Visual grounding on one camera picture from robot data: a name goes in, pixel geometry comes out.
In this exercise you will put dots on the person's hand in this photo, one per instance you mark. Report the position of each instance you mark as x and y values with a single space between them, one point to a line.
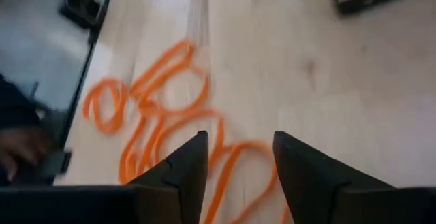
20 145

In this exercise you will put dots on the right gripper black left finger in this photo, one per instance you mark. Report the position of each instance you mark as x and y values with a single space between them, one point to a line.
190 169

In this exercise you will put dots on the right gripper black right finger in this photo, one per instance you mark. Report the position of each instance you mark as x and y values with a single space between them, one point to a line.
303 176

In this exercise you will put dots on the person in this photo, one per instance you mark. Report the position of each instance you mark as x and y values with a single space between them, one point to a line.
13 108

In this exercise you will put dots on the black aluminium table frame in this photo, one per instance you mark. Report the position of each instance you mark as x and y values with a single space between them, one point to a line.
83 88

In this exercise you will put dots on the black table foot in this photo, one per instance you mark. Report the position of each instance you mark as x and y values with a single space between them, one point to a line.
81 6

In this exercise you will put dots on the pile of orange rubber bands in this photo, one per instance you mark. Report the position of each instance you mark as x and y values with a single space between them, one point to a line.
150 149

